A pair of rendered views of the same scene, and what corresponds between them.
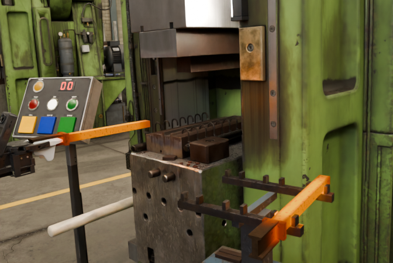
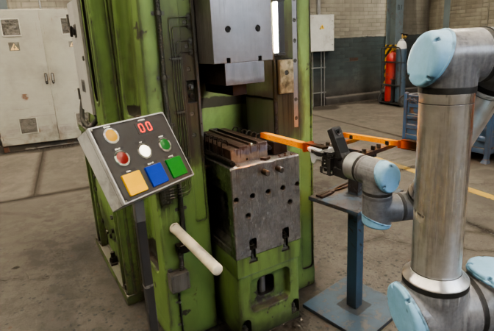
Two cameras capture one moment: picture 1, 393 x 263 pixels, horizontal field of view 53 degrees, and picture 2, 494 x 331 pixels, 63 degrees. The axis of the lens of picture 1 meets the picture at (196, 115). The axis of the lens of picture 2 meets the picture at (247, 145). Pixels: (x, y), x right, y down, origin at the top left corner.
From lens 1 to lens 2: 2.11 m
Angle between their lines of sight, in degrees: 73
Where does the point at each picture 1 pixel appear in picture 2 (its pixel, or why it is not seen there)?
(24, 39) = not seen: outside the picture
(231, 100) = not seen: hidden behind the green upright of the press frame
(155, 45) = (243, 74)
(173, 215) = (276, 198)
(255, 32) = (290, 62)
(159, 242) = (262, 226)
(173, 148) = (259, 151)
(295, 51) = (306, 73)
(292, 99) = (304, 101)
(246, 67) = (284, 85)
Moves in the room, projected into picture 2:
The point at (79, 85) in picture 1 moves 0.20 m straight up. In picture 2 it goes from (157, 123) to (151, 70)
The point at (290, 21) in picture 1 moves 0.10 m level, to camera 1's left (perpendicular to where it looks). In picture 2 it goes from (303, 56) to (301, 57)
